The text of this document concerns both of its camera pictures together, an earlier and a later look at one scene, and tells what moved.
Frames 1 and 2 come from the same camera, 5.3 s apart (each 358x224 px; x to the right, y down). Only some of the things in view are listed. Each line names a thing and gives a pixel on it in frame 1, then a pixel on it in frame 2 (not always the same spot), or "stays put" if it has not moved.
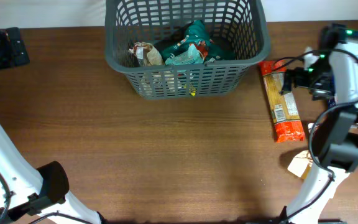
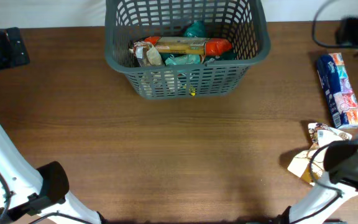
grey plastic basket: [241, 26] stays put
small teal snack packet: [189, 55] stays put
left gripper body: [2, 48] stays put
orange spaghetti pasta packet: [288, 126] -> [188, 45]
